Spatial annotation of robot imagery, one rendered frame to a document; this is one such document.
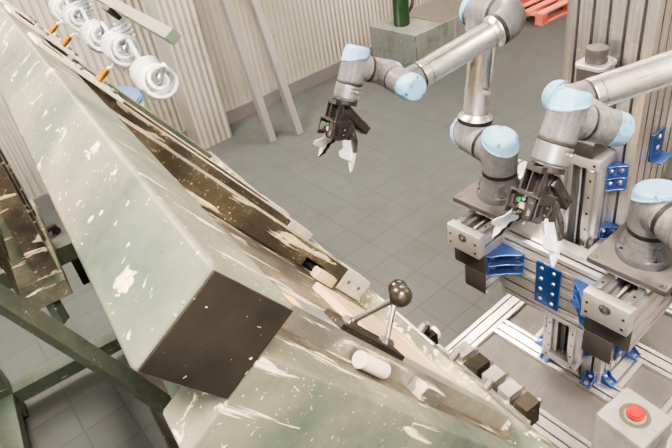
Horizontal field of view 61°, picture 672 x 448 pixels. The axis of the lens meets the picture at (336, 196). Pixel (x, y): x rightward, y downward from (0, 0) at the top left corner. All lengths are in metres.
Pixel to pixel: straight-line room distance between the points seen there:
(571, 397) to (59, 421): 2.30
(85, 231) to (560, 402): 2.11
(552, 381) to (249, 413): 2.08
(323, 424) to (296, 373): 0.09
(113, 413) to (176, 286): 2.66
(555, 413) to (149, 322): 2.11
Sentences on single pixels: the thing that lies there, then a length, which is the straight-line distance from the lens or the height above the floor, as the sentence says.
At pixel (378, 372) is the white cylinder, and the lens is 1.01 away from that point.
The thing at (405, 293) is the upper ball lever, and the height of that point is 1.55.
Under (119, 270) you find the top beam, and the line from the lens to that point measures 0.53.
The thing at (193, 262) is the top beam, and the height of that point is 1.93.
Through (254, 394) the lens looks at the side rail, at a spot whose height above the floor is 1.79.
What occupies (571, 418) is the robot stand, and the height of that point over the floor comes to 0.21.
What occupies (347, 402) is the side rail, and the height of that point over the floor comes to 1.70.
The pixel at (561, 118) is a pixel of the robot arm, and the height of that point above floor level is 1.64.
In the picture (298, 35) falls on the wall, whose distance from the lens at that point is 5.60.
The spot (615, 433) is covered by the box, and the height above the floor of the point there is 0.91.
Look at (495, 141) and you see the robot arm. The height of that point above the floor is 1.26.
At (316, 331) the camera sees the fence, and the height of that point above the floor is 1.53.
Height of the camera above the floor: 2.19
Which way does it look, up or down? 33 degrees down
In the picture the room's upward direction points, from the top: 10 degrees counter-clockwise
